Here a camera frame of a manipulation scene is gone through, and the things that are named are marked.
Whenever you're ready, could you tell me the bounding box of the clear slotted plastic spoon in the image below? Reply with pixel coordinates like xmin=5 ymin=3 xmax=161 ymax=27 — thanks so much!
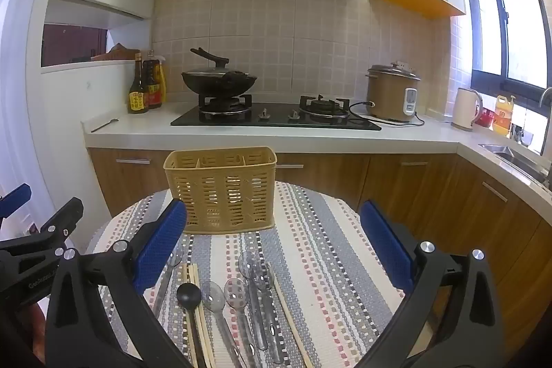
xmin=223 ymin=277 xmax=258 ymax=360

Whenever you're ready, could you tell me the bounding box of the metal spoon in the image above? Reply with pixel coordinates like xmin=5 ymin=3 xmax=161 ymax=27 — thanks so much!
xmin=90 ymin=118 xmax=119 ymax=133

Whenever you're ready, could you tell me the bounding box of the steel sink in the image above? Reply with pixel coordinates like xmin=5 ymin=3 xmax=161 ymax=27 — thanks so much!
xmin=479 ymin=143 xmax=552 ymax=190

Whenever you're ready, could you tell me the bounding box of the dark sauce bottle red label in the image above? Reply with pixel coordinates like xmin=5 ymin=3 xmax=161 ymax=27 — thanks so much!
xmin=142 ymin=50 xmax=163 ymax=109

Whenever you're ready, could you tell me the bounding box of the white countertop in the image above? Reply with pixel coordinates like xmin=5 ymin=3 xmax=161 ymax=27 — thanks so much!
xmin=82 ymin=101 xmax=552 ymax=196

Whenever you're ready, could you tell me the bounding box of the tan plastic utensil basket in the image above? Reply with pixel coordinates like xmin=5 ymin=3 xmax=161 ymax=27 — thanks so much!
xmin=163 ymin=146 xmax=277 ymax=235

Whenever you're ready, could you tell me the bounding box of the black glass gas stove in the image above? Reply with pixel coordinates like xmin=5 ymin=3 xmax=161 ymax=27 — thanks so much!
xmin=170 ymin=94 xmax=382 ymax=131

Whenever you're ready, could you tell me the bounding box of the black wok with lid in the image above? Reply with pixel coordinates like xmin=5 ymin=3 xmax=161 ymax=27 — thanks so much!
xmin=181 ymin=48 xmax=258 ymax=97

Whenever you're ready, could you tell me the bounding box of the dark framed window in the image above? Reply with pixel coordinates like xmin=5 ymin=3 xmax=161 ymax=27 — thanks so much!
xmin=461 ymin=0 xmax=552 ymax=95

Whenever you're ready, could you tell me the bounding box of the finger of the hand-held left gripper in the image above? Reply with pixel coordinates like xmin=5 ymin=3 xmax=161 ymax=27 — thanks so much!
xmin=0 ymin=198 xmax=84 ymax=262
xmin=0 ymin=183 xmax=32 ymax=219

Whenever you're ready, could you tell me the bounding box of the rice cooker power cable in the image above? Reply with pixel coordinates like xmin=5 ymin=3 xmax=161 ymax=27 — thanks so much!
xmin=348 ymin=101 xmax=425 ymax=127

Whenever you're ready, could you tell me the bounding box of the striped woven tablecloth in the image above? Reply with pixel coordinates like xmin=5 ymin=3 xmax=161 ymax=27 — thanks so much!
xmin=84 ymin=180 xmax=410 ymax=368

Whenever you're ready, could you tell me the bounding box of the orange glass jar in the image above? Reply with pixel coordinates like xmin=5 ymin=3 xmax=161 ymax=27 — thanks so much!
xmin=492 ymin=94 xmax=516 ymax=137

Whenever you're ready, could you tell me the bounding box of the dark sauce bottle yellow label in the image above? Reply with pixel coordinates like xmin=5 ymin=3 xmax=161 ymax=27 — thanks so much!
xmin=128 ymin=53 xmax=149 ymax=114

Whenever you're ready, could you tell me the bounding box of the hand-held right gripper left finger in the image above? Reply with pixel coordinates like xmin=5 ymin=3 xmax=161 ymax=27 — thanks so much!
xmin=44 ymin=199 xmax=193 ymax=368

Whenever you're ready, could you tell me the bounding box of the yellow seasoning bottle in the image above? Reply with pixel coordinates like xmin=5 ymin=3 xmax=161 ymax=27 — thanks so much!
xmin=157 ymin=55 xmax=168 ymax=106

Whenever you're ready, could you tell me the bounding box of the brown rice cooker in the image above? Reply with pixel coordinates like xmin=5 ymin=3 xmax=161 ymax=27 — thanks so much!
xmin=366 ymin=62 xmax=422 ymax=123

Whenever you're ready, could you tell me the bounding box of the wooden chopstick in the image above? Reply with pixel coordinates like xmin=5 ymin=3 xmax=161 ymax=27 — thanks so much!
xmin=192 ymin=263 xmax=215 ymax=368
xmin=187 ymin=263 xmax=208 ymax=368
xmin=274 ymin=279 xmax=314 ymax=368
xmin=181 ymin=263 xmax=198 ymax=368

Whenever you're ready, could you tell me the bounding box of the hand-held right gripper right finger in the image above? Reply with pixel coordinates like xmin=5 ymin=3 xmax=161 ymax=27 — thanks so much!
xmin=358 ymin=200 xmax=506 ymax=368

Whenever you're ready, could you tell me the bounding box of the metal faucet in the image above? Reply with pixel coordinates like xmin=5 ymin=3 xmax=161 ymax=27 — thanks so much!
xmin=538 ymin=87 xmax=552 ymax=155

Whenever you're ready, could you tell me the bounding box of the black round spoon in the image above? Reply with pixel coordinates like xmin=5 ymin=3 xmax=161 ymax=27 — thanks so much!
xmin=176 ymin=282 xmax=208 ymax=368

